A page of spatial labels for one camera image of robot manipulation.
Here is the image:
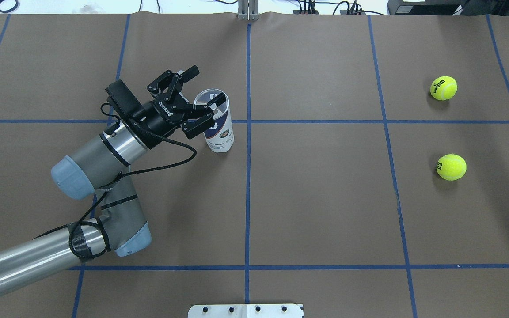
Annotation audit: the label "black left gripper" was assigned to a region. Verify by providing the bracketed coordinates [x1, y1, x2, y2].
[133, 66, 216, 149]

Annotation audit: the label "white tennis ball can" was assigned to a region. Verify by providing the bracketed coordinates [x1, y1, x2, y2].
[194, 88, 234, 153]

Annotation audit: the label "yellow tennis ball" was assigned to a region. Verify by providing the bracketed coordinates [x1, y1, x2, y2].
[436, 154, 467, 181]
[429, 75, 458, 101]

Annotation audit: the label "grey silver left robot arm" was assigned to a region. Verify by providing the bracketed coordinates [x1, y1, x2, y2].
[0, 66, 228, 297]

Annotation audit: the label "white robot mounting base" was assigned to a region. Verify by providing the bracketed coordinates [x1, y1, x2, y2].
[187, 303, 304, 318]

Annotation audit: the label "black equipment box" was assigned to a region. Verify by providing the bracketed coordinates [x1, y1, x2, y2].
[386, 0, 509, 16]

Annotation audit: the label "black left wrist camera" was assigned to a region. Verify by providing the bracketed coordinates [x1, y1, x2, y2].
[105, 79, 141, 119]

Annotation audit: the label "aluminium frame post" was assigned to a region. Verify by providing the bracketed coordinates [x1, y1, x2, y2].
[237, 0, 260, 22]

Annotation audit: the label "black cables on bench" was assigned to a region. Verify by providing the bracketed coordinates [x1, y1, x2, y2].
[292, 0, 385, 15]

